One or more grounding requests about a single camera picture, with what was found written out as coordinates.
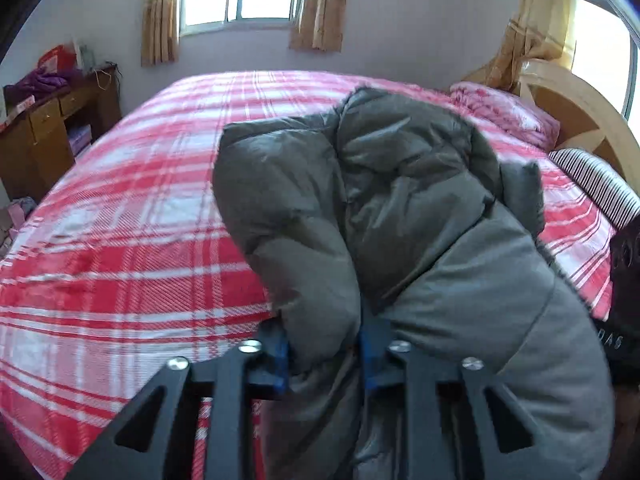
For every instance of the wooden headboard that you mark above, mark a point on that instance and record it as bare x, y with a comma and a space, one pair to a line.
575, 105

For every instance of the long yellow curtain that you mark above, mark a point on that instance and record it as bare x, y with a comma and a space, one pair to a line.
540, 20

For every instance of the large side window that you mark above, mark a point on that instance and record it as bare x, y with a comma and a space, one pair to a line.
600, 35

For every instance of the pink plaid quilt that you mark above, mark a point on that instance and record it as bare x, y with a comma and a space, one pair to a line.
505, 110

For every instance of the wooden desk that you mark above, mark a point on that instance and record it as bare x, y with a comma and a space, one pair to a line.
35, 150

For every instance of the striped pillow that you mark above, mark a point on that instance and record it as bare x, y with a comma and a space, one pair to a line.
600, 185

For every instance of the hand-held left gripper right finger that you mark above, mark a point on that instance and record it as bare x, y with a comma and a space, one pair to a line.
370, 350

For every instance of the grey puffer jacket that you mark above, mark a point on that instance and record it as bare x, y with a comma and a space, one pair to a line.
400, 210

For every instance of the red bag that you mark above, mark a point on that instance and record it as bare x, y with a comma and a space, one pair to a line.
55, 60

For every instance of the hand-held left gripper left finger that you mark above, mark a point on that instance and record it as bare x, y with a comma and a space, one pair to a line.
280, 355

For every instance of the red plaid bed blanket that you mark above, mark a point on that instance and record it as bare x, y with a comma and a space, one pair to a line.
125, 240

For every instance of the stack of books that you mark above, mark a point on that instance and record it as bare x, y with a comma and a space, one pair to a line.
80, 140

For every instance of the red and white box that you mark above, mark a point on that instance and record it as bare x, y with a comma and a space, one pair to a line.
17, 110

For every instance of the pink items on floor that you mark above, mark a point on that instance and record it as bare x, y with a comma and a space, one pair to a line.
17, 215

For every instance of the purple cloth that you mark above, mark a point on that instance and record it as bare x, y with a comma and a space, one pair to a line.
40, 84

